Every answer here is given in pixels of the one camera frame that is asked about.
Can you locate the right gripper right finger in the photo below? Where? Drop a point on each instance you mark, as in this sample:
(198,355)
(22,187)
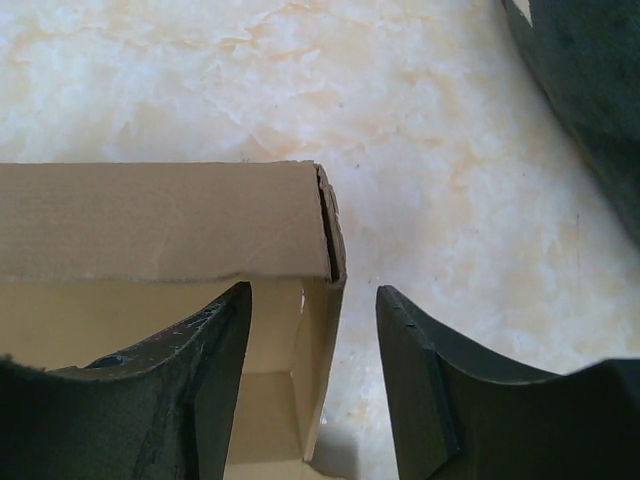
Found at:
(460,410)

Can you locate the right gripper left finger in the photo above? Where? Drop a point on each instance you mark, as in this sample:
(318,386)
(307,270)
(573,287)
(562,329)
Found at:
(162,408)

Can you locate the brown cardboard box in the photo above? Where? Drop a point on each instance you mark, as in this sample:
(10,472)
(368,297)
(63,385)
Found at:
(98,257)

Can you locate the black plush flower-pattern bag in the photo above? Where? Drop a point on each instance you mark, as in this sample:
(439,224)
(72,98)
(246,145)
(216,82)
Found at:
(585,57)

